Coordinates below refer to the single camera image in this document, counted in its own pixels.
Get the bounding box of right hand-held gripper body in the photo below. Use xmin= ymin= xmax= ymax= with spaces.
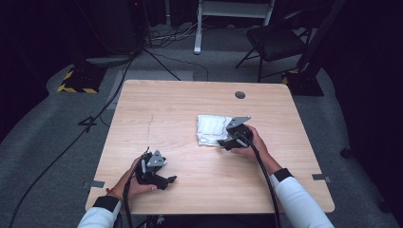
xmin=221 ymin=115 xmax=255 ymax=152

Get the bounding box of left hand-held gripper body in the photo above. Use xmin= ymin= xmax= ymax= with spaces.
xmin=134 ymin=147 xmax=168 ymax=186

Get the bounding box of white towel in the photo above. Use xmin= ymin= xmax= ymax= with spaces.
xmin=196 ymin=114 xmax=234 ymax=147

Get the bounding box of person's right hand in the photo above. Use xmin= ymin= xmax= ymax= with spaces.
xmin=230 ymin=124 xmax=271 ymax=166

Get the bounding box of person's left hand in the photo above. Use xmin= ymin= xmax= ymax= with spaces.
xmin=106 ymin=156 xmax=159 ymax=201

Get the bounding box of grey tape piece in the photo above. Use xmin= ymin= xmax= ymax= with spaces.
xmin=83 ymin=180 xmax=106 ymax=190
xmin=311 ymin=173 xmax=333 ymax=184

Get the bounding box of black stand with base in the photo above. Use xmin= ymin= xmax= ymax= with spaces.
xmin=281 ymin=0 xmax=348 ymax=97

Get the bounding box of black folding chair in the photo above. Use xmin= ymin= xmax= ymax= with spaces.
xmin=234 ymin=7 xmax=314 ymax=84

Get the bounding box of black base with striped tape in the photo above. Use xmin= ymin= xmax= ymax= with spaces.
xmin=57 ymin=65 xmax=107 ymax=95

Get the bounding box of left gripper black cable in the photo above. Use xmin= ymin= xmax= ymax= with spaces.
xmin=122 ymin=175 xmax=136 ymax=228

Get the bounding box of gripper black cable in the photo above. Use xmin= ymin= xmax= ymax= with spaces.
xmin=122 ymin=175 xmax=136 ymax=228
xmin=236 ymin=132 xmax=283 ymax=228

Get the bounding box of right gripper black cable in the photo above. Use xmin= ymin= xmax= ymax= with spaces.
xmin=236 ymin=132 xmax=283 ymax=228

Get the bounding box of thin black floor cable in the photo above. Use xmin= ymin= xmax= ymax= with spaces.
xmin=151 ymin=51 xmax=210 ymax=82

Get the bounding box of long black floor cable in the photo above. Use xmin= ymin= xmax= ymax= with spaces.
xmin=7 ymin=58 xmax=136 ymax=228

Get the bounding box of white desk frame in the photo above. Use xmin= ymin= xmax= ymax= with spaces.
xmin=193 ymin=0 xmax=277 ymax=56

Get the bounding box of bundle of floor cables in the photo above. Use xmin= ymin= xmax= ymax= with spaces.
xmin=145 ymin=18 xmax=207 ymax=49

